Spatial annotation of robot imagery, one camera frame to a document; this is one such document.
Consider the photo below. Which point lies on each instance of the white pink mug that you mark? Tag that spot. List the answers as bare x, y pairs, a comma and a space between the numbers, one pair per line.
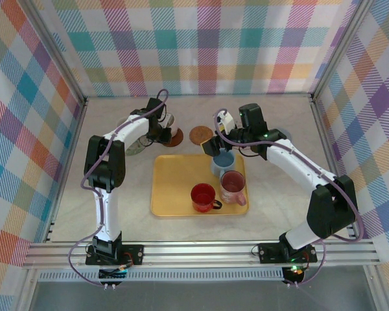
172, 124

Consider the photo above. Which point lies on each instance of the pink floral mug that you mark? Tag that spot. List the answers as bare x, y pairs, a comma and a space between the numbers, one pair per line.
232, 186

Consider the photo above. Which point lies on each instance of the red enamel mug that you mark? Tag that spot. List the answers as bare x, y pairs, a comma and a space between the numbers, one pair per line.
202, 196

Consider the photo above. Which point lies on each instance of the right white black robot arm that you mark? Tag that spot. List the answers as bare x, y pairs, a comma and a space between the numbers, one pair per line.
295, 165

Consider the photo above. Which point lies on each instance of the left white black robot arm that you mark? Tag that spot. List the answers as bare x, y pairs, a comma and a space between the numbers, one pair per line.
107, 210

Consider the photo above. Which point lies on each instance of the brown wooden round coaster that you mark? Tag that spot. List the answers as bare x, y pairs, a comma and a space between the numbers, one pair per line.
178, 140

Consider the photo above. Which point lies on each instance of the woven rattan round coaster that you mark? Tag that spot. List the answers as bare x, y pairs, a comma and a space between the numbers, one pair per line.
200, 134

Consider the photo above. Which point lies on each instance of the tulip print round coaster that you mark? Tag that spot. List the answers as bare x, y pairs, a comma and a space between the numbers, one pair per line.
136, 149

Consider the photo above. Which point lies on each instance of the grey blue round coaster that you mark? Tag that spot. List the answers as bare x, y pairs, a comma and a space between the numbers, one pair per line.
284, 133

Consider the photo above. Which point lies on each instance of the yellow rectangular tray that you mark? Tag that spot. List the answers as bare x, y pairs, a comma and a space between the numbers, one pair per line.
172, 194

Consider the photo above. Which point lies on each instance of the black controller board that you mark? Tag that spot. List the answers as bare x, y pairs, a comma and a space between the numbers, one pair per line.
293, 272
113, 275

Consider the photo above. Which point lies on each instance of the thin aluminium cross rail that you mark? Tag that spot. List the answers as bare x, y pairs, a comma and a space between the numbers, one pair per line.
197, 95

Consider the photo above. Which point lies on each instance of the wide aluminium mounting rail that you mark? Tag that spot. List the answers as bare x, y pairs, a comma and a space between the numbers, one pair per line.
197, 252

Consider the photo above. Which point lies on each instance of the aluminium frame post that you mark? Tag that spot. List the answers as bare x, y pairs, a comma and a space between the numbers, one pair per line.
338, 48
59, 52

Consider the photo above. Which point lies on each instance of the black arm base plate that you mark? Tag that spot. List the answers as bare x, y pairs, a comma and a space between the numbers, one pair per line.
269, 252
136, 254

